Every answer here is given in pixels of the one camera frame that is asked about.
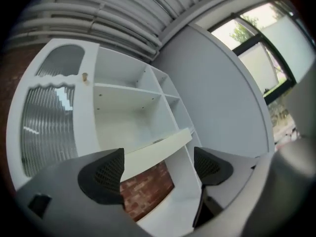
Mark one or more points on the white desk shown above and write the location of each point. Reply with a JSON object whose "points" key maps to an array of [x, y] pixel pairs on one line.
{"points": [[172, 211]]}

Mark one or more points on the ribbed glass cabinet door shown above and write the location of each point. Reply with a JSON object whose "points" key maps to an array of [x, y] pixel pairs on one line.
{"points": [[49, 132]]}

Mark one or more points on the black-framed window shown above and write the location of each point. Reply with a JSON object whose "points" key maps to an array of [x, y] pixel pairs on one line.
{"points": [[256, 63]]}

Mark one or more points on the white ceiling pipe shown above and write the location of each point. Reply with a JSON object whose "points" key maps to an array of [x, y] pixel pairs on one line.
{"points": [[86, 25], [86, 12]]}

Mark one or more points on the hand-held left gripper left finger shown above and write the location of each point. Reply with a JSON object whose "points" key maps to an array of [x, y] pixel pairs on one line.
{"points": [[103, 179]]}

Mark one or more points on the white shelving cabinet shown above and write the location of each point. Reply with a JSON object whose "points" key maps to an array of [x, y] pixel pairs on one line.
{"points": [[123, 117]]}

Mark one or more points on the gold door knob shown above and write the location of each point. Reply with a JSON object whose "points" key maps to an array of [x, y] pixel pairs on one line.
{"points": [[85, 78]]}

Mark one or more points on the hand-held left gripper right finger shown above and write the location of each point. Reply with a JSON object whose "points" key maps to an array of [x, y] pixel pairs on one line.
{"points": [[212, 169]]}

